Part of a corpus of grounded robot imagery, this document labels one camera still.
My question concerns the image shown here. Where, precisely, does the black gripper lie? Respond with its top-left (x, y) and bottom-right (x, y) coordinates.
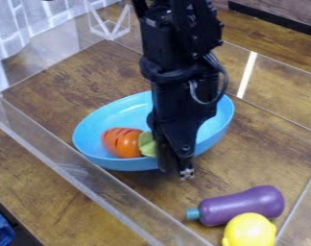
top-left (140, 58), bottom-right (221, 180)

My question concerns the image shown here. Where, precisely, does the orange toy carrot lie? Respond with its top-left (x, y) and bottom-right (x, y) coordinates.
top-left (100, 127), bottom-right (156, 159)

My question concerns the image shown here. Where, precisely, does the blue round plastic tray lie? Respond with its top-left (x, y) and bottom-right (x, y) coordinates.
top-left (72, 91), bottom-right (234, 171)

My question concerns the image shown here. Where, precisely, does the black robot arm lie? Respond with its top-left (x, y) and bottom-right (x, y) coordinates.
top-left (130, 0), bottom-right (228, 180)

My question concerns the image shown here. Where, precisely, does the purple toy eggplant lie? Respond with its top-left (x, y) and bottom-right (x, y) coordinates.
top-left (185, 185), bottom-right (285, 227)

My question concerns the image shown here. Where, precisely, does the yellow toy lemon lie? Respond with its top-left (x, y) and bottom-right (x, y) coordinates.
top-left (221, 213), bottom-right (276, 246)

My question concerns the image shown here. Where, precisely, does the dark baseboard strip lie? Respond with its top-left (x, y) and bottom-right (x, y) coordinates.
top-left (228, 0), bottom-right (311, 36)

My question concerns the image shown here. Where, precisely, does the blue object at corner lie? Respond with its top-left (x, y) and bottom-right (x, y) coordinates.
top-left (0, 213), bottom-right (15, 246)

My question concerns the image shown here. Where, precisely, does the white checkered curtain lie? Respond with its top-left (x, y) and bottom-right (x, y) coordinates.
top-left (0, 0), bottom-right (84, 61)

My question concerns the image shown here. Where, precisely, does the black braided cable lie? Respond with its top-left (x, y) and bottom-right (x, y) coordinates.
top-left (188, 52), bottom-right (229, 106)

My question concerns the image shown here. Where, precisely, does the clear acrylic enclosure wall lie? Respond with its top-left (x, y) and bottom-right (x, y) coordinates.
top-left (0, 0), bottom-right (311, 246)

